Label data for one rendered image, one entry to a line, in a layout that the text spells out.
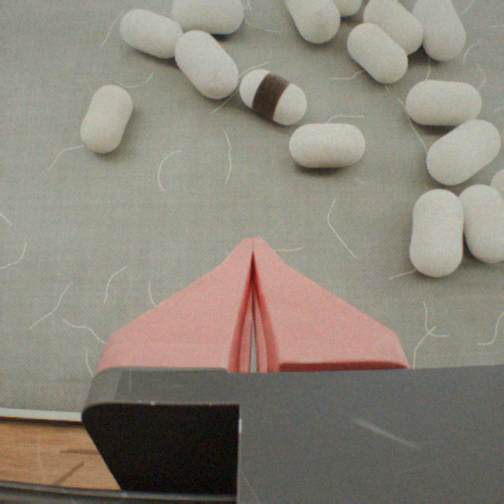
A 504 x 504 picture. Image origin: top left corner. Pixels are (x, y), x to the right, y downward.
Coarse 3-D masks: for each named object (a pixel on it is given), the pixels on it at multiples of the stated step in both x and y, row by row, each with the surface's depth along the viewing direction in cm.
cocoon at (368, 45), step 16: (352, 32) 17; (368, 32) 16; (384, 32) 16; (352, 48) 17; (368, 48) 16; (384, 48) 16; (400, 48) 16; (368, 64) 17; (384, 64) 16; (400, 64) 16; (384, 80) 17
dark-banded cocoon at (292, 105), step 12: (252, 72) 16; (264, 72) 16; (252, 84) 16; (252, 96) 16; (288, 96) 15; (300, 96) 16; (276, 108) 16; (288, 108) 16; (300, 108) 16; (276, 120) 16; (288, 120) 16
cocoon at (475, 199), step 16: (464, 192) 15; (480, 192) 14; (496, 192) 14; (464, 208) 15; (480, 208) 14; (496, 208) 14; (464, 224) 15; (480, 224) 14; (496, 224) 14; (480, 240) 14; (496, 240) 14; (480, 256) 15; (496, 256) 14
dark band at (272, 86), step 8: (272, 72) 16; (264, 80) 15; (272, 80) 15; (280, 80) 16; (288, 80) 16; (264, 88) 15; (272, 88) 15; (280, 88) 15; (256, 96) 16; (264, 96) 16; (272, 96) 15; (280, 96) 15; (256, 104) 16; (264, 104) 16; (272, 104) 16; (264, 112) 16; (272, 112) 16; (272, 120) 16
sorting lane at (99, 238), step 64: (0, 0) 19; (64, 0) 19; (128, 0) 19; (256, 0) 19; (0, 64) 18; (64, 64) 18; (128, 64) 18; (256, 64) 18; (320, 64) 18; (448, 64) 18; (0, 128) 17; (64, 128) 17; (128, 128) 17; (192, 128) 17; (256, 128) 17; (384, 128) 17; (448, 128) 17; (0, 192) 16; (64, 192) 16; (128, 192) 16; (192, 192) 16; (256, 192) 16; (320, 192) 16; (384, 192) 16; (0, 256) 15; (64, 256) 15; (128, 256) 16; (192, 256) 16; (320, 256) 16; (384, 256) 16; (0, 320) 15; (64, 320) 15; (128, 320) 15; (384, 320) 15; (448, 320) 15; (0, 384) 14; (64, 384) 14
